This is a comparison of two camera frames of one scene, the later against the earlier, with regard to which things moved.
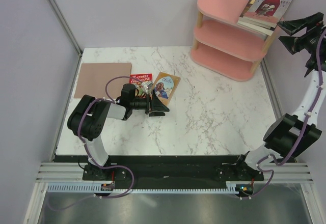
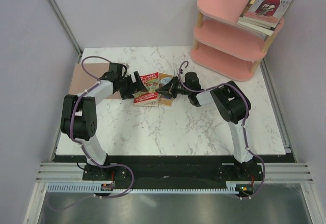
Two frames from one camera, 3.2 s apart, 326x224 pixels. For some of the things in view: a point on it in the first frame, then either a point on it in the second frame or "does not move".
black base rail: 165,168 does not move
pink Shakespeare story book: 265,6 does not move
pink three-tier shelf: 221,46 does not move
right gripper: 293,27 -> 169,89
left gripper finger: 157,105 -> 139,82
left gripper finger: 156,114 -> 127,95
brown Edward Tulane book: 267,6 -> 250,2
